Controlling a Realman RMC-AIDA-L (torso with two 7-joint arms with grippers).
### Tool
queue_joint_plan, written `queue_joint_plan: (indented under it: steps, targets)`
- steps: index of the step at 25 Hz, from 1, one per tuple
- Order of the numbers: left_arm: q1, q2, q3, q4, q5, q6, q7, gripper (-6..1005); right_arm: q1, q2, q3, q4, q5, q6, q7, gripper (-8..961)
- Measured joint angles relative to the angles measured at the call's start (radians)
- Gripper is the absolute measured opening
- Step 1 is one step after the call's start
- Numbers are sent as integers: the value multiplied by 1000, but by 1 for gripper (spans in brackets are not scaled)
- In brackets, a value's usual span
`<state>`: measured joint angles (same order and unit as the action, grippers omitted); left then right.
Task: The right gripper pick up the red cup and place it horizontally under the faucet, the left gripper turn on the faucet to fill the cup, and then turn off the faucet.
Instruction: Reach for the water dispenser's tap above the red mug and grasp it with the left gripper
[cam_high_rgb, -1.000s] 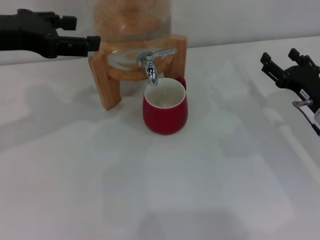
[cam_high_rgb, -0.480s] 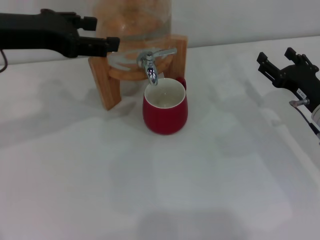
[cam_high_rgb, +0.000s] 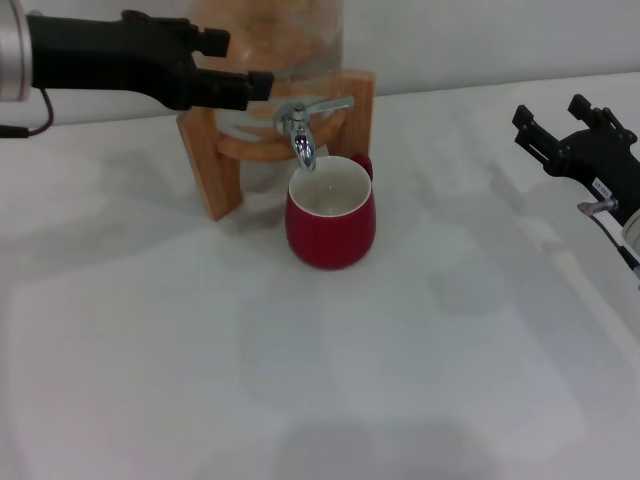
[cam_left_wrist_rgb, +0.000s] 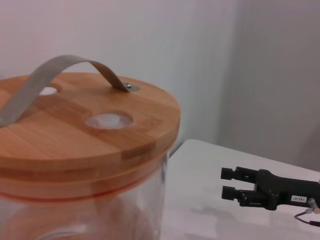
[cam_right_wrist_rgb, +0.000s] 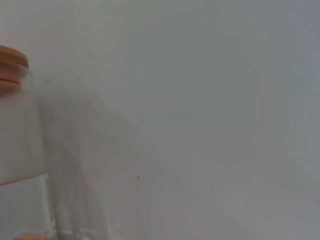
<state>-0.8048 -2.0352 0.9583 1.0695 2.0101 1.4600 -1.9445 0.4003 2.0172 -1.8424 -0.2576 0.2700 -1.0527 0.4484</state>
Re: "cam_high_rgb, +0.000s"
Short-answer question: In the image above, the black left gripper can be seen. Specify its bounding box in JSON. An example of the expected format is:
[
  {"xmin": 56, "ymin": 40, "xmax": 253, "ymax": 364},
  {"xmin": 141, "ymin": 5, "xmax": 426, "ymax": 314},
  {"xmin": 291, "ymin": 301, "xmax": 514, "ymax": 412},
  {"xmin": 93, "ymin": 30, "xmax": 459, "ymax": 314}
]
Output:
[{"xmin": 27, "ymin": 10, "xmax": 275, "ymax": 112}]

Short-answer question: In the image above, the red ceramic cup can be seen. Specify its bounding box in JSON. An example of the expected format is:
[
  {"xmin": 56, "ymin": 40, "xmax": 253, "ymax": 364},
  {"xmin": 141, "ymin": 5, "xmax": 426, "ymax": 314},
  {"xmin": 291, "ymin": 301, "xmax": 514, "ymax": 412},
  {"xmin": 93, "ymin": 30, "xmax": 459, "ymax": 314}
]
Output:
[{"xmin": 284, "ymin": 154, "xmax": 376, "ymax": 271}]

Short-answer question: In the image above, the wooden dispenser stand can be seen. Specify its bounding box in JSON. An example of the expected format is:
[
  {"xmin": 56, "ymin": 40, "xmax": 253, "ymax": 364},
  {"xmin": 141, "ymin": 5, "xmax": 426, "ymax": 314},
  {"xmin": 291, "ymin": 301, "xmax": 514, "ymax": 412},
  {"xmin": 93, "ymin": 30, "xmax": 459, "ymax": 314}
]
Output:
[{"xmin": 175, "ymin": 68, "xmax": 376, "ymax": 222}]

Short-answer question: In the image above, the right gripper cable with plug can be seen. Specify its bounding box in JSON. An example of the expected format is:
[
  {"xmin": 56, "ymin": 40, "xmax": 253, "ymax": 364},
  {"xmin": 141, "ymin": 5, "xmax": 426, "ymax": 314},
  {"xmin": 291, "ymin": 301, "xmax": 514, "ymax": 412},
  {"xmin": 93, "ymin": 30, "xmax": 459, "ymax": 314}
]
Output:
[{"xmin": 577, "ymin": 198, "xmax": 640, "ymax": 290}]

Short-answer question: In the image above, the glass beverage dispenser jar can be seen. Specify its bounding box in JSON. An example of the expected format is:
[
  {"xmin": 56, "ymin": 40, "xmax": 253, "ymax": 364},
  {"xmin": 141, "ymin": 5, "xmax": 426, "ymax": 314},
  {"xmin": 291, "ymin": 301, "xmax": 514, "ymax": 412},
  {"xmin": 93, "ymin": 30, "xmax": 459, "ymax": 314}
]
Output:
[{"xmin": 187, "ymin": 0, "xmax": 347, "ymax": 151}]

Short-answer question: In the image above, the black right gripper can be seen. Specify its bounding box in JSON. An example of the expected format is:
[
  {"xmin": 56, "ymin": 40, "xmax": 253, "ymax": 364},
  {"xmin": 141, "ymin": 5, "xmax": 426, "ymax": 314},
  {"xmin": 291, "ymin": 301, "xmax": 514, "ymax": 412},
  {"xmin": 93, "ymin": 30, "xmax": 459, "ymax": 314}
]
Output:
[{"xmin": 512, "ymin": 94, "xmax": 640, "ymax": 226}]

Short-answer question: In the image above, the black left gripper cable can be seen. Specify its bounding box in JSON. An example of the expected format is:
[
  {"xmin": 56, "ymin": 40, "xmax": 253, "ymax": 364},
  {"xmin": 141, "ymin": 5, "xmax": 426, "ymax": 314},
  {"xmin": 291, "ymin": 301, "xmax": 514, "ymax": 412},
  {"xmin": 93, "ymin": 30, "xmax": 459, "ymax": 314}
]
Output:
[{"xmin": 0, "ymin": 87, "xmax": 55, "ymax": 141}]

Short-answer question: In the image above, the chrome faucet with lever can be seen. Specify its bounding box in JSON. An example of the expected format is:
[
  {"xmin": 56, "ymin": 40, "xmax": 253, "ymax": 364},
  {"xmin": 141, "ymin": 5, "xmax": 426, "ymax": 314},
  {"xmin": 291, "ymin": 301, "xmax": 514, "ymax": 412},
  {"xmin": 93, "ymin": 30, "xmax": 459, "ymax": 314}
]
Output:
[{"xmin": 272, "ymin": 95, "xmax": 356, "ymax": 172}]

